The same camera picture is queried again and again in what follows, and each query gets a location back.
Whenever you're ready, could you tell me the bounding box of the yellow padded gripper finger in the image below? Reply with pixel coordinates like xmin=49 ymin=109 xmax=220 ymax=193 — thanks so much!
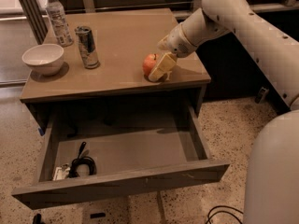
xmin=149 ymin=52 xmax=178 ymax=82
xmin=157 ymin=35 xmax=168 ymax=50

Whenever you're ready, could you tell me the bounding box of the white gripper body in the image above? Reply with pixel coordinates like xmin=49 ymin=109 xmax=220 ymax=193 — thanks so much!
xmin=165 ymin=22 xmax=196 ymax=58

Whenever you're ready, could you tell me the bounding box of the red apple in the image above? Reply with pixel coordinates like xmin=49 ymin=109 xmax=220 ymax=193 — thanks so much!
xmin=142 ymin=53 xmax=159 ymax=76

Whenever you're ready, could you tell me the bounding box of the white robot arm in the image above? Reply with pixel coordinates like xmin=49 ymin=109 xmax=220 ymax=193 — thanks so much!
xmin=149 ymin=0 xmax=299 ymax=224

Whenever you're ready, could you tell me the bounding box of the grey open top drawer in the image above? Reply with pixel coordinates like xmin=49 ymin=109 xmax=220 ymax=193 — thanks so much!
xmin=12 ymin=105 xmax=229 ymax=209

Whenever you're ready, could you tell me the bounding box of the white adapter in drawer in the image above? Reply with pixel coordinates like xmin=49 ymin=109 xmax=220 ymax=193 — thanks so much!
xmin=52 ymin=164 xmax=70 ymax=181

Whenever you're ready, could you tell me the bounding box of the brown cabinet table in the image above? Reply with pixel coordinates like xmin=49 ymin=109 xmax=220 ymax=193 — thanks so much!
xmin=19 ymin=7 xmax=211 ymax=135

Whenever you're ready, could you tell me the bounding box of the silver drink can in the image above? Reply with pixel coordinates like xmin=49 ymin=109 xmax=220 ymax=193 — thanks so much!
xmin=75 ymin=26 xmax=100 ymax=69

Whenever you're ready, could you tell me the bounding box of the small black floor object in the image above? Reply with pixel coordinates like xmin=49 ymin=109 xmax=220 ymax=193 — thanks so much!
xmin=254 ymin=87 xmax=269 ymax=104

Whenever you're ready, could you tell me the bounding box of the clear plastic water bottle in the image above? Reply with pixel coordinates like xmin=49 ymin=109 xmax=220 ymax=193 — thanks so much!
xmin=45 ymin=0 xmax=73 ymax=47

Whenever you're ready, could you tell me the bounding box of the white ceramic bowl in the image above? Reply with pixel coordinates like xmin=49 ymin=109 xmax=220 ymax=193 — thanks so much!
xmin=21 ymin=44 xmax=64 ymax=76

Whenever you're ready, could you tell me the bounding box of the black coiled cable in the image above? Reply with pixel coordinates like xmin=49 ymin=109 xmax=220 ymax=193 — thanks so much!
xmin=67 ymin=141 xmax=97 ymax=178

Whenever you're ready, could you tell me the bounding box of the black floor cable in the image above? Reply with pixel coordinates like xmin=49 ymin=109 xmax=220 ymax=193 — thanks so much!
xmin=205 ymin=204 xmax=246 ymax=224

